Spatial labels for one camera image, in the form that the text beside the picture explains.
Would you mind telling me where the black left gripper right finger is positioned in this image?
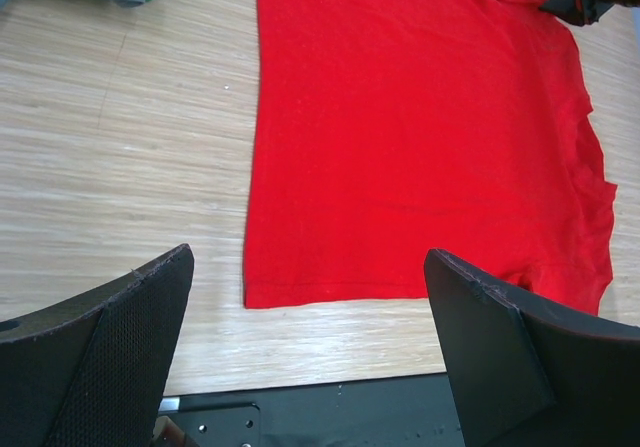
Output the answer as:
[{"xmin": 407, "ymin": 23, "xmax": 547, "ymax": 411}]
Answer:
[{"xmin": 424, "ymin": 249, "xmax": 639, "ymax": 446}]

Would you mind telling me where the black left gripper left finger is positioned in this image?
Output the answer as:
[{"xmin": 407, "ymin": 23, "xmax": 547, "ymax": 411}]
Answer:
[{"xmin": 1, "ymin": 244, "xmax": 194, "ymax": 446}]

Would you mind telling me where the red t-shirt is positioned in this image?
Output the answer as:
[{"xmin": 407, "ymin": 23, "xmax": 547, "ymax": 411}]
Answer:
[{"xmin": 244, "ymin": 0, "xmax": 616, "ymax": 314}]

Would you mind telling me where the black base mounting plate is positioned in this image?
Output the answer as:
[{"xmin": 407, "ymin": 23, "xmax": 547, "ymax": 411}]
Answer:
[{"xmin": 159, "ymin": 374, "xmax": 464, "ymax": 446}]

